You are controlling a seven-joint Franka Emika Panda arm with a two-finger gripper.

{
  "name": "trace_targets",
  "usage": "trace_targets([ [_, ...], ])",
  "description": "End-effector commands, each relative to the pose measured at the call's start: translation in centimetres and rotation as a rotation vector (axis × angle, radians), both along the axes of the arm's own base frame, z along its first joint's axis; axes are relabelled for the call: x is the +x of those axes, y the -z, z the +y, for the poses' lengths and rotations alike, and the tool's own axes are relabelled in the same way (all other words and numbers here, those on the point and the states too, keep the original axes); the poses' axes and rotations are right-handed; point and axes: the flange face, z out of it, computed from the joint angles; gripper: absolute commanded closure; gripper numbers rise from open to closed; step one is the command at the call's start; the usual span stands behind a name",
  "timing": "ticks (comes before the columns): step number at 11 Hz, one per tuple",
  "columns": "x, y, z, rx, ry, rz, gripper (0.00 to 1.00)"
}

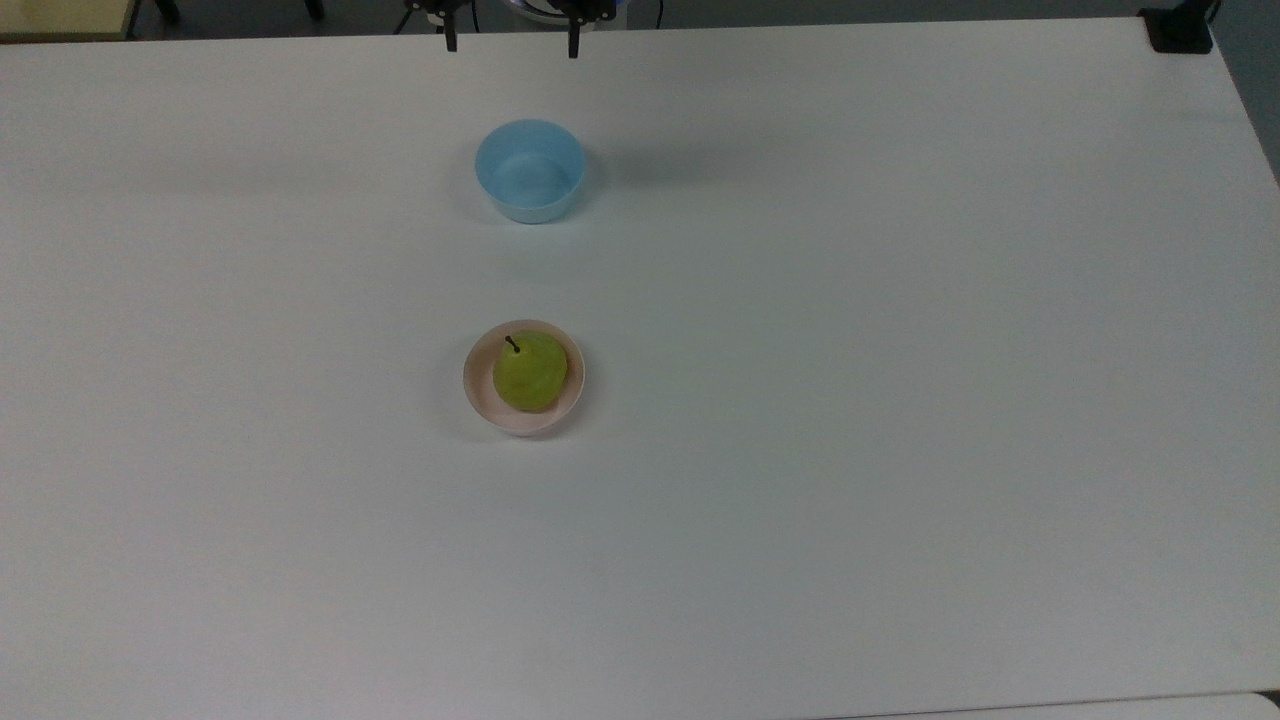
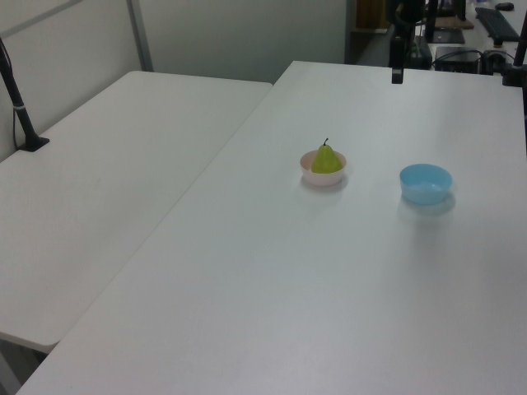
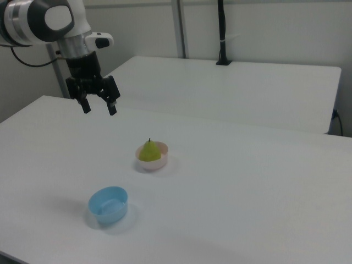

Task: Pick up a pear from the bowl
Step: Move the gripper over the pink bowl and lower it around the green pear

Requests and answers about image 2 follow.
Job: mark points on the black monitor stand pole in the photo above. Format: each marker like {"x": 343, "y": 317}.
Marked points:
{"x": 432, "y": 20}

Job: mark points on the black laptop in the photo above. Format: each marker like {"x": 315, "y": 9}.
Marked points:
{"x": 449, "y": 36}

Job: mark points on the green pear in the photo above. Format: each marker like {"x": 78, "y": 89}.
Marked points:
{"x": 325, "y": 162}

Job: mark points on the blue plastic bowl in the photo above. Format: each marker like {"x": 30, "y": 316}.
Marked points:
{"x": 424, "y": 191}

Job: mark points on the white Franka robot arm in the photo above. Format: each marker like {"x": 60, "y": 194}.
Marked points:
{"x": 411, "y": 10}

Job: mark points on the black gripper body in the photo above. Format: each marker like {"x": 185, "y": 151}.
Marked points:
{"x": 397, "y": 51}

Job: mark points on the black camera stand with clamp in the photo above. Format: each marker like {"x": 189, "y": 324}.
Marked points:
{"x": 519, "y": 53}

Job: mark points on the brown wooden cabinet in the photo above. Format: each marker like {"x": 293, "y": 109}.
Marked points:
{"x": 370, "y": 14}

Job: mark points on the pink plastic bowl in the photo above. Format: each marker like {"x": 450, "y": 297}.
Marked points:
{"x": 319, "y": 179}

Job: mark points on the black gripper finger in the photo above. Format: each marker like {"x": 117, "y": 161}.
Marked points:
{"x": 399, "y": 77}
{"x": 394, "y": 77}

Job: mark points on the black computer mouse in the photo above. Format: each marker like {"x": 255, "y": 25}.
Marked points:
{"x": 505, "y": 6}

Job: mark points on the white side table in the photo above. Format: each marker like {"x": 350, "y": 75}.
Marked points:
{"x": 103, "y": 164}

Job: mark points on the black keyboard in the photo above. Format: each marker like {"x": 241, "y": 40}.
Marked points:
{"x": 498, "y": 22}

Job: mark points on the grey partition post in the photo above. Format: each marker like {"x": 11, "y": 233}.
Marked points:
{"x": 141, "y": 37}

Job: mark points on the black computer box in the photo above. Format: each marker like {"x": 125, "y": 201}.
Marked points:
{"x": 457, "y": 59}

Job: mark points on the black clamped camera pole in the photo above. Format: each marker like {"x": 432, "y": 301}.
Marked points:
{"x": 25, "y": 123}

